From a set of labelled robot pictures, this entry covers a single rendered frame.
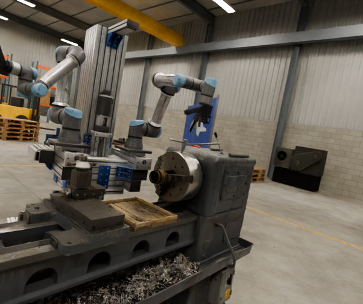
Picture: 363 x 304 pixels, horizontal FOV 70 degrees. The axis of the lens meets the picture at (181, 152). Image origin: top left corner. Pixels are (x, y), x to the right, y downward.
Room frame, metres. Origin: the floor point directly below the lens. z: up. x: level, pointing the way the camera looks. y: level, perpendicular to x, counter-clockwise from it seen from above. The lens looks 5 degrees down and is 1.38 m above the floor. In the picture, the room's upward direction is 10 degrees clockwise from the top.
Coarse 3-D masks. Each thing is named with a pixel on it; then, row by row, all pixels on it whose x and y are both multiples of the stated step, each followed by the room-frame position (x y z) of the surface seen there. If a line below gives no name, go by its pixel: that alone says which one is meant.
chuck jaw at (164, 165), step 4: (160, 156) 1.61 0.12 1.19; (164, 156) 1.62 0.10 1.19; (160, 160) 1.60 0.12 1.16; (164, 160) 1.60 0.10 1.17; (160, 164) 1.57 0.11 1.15; (164, 164) 1.58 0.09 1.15; (168, 164) 1.61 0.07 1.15; (156, 168) 1.56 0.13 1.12; (160, 168) 1.54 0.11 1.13; (164, 168) 1.56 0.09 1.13; (168, 168) 1.59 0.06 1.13; (168, 172) 1.62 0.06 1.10
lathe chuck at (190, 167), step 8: (168, 152) 1.62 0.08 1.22; (176, 152) 1.58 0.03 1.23; (184, 152) 1.65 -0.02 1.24; (168, 160) 1.61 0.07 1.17; (176, 160) 1.57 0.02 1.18; (184, 160) 1.53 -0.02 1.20; (192, 160) 1.58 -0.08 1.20; (176, 168) 1.57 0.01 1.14; (184, 168) 1.53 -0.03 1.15; (192, 168) 1.53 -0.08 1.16; (192, 176) 1.52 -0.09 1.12; (176, 184) 1.55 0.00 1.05; (184, 184) 1.51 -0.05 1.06; (192, 184) 1.51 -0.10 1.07; (168, 192) 1.59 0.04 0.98; (176, 192) 1.55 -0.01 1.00; (184, 192) 1.51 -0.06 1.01; (192, 192) 1.55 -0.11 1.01; (168, 200) 1.58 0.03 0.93; (176, 200) 1.54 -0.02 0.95
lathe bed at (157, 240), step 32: (0, 224) 1.04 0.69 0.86; (32, 224) 1.08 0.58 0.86; (192, 224) 1.58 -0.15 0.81; (0, 256) 0.82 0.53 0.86; (32, 256) 0.86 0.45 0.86; (64, 256) 0.96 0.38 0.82; (96, 256) 1.17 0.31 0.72; (128, 256) 1.21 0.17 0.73; (0, 288) 0.80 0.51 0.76; (32, 288) 0.90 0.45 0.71; (64, 288) 0.96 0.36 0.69
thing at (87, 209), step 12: (60, 192) 1.27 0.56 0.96; (60, 204) 1.16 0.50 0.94; (72, 204) 1.12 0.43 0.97; (84, 204) 1.14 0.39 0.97; (96, 204) 1.17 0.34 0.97; (72, 216) 1.09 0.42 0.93; (84, 216) 1.02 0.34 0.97; (96, 216) 1.03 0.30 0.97; (108, 216) 1.05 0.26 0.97; (120, 216) 1.09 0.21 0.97; (96, 228) 1.01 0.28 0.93
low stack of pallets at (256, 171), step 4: (256, 168) 9.37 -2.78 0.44; (260, 168) 9.64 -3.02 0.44; (256, 172) 9.19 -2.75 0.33; (264, 172) 9.54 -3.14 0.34; (252, 176) 9.25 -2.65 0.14; (256, 176) 9.17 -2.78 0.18; (260, 176) 9.47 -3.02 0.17; (264, 176) 9.58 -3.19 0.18; (256, 180) 9.14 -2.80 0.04; (260, 180) 9.41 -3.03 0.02
